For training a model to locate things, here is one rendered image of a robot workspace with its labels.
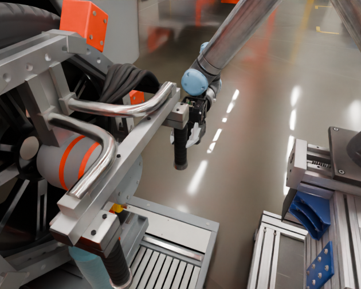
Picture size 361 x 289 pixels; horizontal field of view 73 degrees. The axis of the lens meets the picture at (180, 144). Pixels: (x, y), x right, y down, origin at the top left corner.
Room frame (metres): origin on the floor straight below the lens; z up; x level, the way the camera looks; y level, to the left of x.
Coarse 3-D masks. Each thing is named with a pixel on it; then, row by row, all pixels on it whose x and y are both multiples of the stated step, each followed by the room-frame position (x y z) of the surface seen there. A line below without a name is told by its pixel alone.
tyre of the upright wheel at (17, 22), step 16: (0, 16) 0.48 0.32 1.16; (16, 16) 0.51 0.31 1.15; (32, 16) 0.54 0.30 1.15; (48, 16) 0.58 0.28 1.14; (0, 32) 0.46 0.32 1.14; (16, 32) 0.49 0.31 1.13; (32, 32) 0.53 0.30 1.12; (0, 48) 0.45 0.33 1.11; (96, 80) 0.68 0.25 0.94; (112, 128) 0.69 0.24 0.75; (48, 240) 0.34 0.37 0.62
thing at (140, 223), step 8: (128, 216) 0.71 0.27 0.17; (136, 216) 0.71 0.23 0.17; (144, 216) 0.71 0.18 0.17; (136, 224) 0.68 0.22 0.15; (144, 224) 0.67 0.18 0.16; (136, 232) 0.64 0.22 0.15; (144, 232) 0.66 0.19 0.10; (128, 240) 0.59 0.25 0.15; (136, 240) 0.59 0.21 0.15; (128, 248) 0.55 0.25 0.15; (136, 248) 0.58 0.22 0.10; (128, 256) 0.52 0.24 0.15; (128, 264) 0.50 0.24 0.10
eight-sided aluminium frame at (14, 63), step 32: (64, 32) 0.52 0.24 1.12; (0, 64) 0.36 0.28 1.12; (32, 64) 0.41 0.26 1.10; (96, 64) 0.56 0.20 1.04; (128, 96) 0.67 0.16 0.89; (128, 128) 0.64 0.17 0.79; (0, 256) 0.21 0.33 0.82; (32, 256) 0.27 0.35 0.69; (64, 256) 0.29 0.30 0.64; (0, 288) 0.17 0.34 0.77
